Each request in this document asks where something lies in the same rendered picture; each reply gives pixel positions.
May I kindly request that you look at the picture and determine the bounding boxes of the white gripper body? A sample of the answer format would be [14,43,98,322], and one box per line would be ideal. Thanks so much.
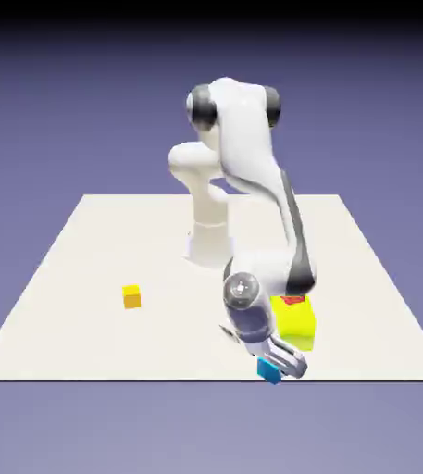
[243,334,309,380]

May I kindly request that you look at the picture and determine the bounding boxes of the large yellow box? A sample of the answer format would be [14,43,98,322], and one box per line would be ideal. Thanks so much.
[269,294,317,352]

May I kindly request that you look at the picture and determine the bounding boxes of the small orange cube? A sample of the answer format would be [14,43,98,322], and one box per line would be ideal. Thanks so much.
[122,284,143,310]

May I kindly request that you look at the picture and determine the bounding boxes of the small blue cube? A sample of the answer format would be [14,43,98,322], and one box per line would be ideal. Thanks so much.
[256,356,283,386]

